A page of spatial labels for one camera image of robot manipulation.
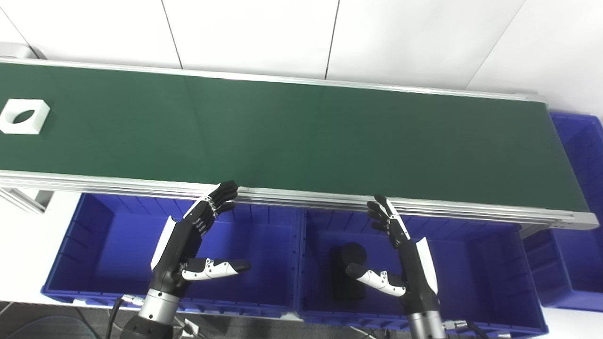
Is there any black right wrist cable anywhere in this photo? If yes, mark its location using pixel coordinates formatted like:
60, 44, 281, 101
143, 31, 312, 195
443, 319, 490, 339

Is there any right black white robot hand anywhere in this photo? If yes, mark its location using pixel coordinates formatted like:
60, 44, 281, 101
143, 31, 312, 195
345, 194, 440, 315

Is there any aluminium conveyor support bracket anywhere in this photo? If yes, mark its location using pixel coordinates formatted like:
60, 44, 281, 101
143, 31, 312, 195
0, 187, 52, 215

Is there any black cylinder block part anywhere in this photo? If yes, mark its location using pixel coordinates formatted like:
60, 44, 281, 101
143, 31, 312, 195
328, 242, 368, 302

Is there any white square part round hole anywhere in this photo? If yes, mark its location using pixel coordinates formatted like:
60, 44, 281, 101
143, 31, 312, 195
0, 99, 50, 135

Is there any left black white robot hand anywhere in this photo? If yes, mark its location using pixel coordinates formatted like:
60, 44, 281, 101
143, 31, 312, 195
150, 180, 251, 298

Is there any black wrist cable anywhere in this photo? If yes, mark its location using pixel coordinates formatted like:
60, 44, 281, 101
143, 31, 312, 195
106, 294, 144, 339
443, 319, 490, 339

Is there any grey conveyor end housing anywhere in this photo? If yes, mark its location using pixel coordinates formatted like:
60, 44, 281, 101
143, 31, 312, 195
0, 42, 45, 60

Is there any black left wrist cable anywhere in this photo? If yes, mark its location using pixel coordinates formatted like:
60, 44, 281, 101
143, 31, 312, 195
106, 294, 144, 339

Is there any green conveyor belt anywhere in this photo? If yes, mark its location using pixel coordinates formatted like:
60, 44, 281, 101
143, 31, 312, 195
0, 56, 600, 231
0, 62, 590, 213

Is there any blue plastic bin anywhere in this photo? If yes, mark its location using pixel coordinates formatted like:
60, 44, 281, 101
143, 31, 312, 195
523, 111, 603, 312
294, 207, 549, 337
40, 193, 302, 317

